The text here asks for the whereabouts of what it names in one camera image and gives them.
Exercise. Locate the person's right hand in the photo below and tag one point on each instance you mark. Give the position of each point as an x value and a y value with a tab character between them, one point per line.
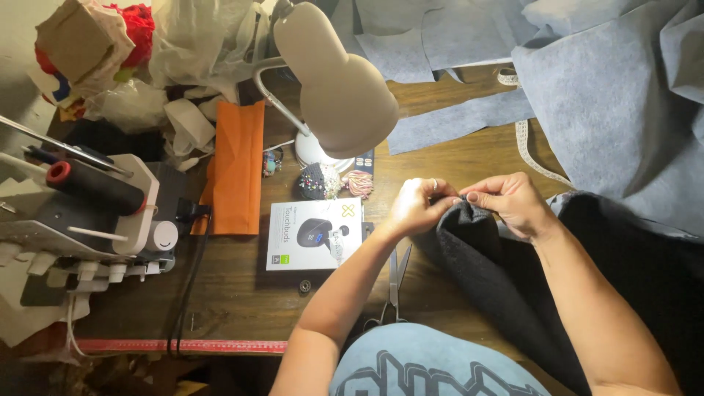
511	204

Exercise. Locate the person's left hand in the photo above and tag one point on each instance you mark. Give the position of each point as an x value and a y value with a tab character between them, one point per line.
413	207

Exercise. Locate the person's left fingers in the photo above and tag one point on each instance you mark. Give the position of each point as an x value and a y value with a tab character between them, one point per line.
440	192

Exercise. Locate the black knit fabric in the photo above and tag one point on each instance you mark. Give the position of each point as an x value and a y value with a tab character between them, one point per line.
550	286

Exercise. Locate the pink thread tassel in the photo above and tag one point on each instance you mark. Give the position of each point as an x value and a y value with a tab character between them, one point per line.
358	183

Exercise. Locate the white measuring tape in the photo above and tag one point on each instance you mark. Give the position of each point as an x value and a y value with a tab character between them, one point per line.
531	154

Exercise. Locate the silver scissors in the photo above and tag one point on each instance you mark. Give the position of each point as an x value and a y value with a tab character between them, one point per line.
395	286

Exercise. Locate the black beaded pincushion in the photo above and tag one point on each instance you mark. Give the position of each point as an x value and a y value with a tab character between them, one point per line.
319	181

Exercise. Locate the white earbuds box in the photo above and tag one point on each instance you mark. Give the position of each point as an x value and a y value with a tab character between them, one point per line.
308	236

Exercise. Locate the grey desk lamp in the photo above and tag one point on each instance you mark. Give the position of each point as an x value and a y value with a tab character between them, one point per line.
335	88

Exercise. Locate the small black button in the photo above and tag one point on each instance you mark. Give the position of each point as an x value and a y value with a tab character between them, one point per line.
304	285

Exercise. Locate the person's light blue shirt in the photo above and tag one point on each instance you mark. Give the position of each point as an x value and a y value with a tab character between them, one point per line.
429	363

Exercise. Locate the grey felt fabric sheets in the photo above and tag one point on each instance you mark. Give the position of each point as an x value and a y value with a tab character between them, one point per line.
577	82

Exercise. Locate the orange folded fabric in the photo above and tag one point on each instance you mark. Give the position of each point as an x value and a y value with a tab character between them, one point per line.
234	170

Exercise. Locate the red ruler strip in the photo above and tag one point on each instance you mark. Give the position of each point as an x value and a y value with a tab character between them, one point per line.
181	346

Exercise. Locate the heap of bags and fabrics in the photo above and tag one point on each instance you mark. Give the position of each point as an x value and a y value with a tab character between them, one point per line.
137	71

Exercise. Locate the white serger sewing machine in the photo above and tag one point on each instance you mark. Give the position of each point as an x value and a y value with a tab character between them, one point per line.
82	220

